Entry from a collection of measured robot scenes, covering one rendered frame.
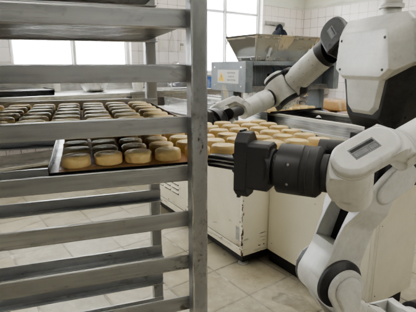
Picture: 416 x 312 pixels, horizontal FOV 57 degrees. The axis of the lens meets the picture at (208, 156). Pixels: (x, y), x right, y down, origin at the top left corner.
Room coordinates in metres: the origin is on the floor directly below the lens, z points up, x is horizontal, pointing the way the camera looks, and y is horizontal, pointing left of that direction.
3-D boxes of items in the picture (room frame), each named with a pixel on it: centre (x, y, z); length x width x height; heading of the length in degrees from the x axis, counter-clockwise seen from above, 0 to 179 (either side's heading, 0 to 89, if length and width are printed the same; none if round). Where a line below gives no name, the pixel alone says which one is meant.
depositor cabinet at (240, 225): (2.73, -0.16, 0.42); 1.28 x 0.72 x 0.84; 32
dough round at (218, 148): (0.76, -0.03, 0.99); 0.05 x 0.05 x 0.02
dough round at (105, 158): (0.68, 0.18, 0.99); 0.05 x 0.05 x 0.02
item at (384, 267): (1.90, -0.68, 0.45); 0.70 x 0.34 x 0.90; 32
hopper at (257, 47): (2.32, -0.41, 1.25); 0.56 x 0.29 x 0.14; 122
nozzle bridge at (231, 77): (2.32, -0.41, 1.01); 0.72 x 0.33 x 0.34; 122
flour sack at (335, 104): (5.54, -2.00, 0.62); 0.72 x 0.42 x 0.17; 43
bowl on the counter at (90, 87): (4.30, 1.27, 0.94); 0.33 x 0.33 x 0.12
